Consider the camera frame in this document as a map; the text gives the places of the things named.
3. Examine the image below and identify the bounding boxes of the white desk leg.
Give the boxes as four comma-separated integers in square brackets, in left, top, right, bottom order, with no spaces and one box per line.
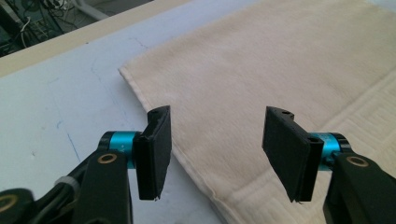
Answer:
[74,0,110,21]

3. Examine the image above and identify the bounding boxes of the cream terry towel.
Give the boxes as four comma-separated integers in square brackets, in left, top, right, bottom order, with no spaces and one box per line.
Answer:
[118,0,396,224]

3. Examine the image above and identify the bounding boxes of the white grid mat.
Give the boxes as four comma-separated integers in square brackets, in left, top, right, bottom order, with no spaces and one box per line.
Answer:
[0,0,396,224]

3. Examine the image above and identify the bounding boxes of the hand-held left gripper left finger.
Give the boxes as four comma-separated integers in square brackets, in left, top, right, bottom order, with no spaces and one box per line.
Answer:
[133,105,173,202]

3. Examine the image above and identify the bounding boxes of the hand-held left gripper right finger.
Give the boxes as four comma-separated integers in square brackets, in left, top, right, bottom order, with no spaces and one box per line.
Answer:
[262,105,325,203]

